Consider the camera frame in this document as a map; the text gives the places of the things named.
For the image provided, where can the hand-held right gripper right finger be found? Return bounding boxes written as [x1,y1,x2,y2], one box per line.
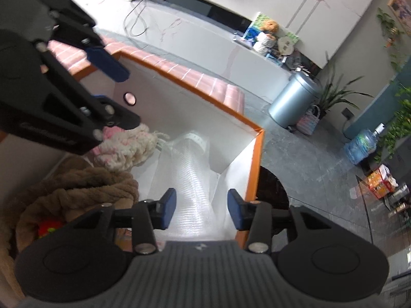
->
[227,189,331,253]

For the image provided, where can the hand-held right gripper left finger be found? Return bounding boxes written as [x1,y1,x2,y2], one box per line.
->
[64,188,177,255]

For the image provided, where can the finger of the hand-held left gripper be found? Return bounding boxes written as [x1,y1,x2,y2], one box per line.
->
[39,43,142,142]
[29,0,130,83]

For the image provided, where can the pink and white knitted item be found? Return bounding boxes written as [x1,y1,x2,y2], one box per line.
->
[93,123,159,171]

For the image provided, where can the clear plastic cup stack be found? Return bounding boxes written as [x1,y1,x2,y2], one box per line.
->
[154,130,238,241]

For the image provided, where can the brown plush toy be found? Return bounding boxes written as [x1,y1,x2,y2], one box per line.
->
[14,156,140,254]

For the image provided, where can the orange cardboard box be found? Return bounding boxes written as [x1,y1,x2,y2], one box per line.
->
[69,50,265,251]

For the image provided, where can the red and green soft toy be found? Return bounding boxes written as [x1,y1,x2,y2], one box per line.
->
[38,220,61,236]

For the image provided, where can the black round stool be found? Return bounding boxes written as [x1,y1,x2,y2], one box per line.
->
[256,166,289,212]

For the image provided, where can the white marble TV cabinet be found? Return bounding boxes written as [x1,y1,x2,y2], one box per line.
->
[64,0,291,97]

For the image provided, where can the woven basket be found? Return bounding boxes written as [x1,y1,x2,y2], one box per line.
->
[295,105,322,135]

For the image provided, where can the grey trash can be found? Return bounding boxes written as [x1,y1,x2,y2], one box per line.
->
[268,71,322,129]

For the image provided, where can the blue water jug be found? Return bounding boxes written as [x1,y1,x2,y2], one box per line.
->
[343,123,386,165]

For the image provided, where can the red gift box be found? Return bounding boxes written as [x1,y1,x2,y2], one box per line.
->
[366,164,399,198]

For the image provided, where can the green and blue painting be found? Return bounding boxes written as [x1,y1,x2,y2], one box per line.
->
[242,12,299,47]

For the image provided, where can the long leaf potted plant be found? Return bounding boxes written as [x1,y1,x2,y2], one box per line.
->
[313,61,375,119]

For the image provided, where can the teddy bear on white stand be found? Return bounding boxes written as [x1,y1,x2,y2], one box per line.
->
[254,32,277,55]

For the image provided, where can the small brown plush bear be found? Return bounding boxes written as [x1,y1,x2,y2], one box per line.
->
[258,20,278,34]

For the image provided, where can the round white hand fan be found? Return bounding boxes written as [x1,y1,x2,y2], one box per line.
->
[278,35,294,55]

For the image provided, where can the pothos plant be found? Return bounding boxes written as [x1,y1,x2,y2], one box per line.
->
[374,85,411,164]

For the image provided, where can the hanging vine plant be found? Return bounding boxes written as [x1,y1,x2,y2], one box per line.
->
[376,8,407,71]

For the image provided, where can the black cable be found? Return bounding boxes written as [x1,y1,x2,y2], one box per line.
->
[124,0,150,37]

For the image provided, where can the framed wall picture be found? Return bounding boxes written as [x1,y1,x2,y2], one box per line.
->
[387,0,411,36]

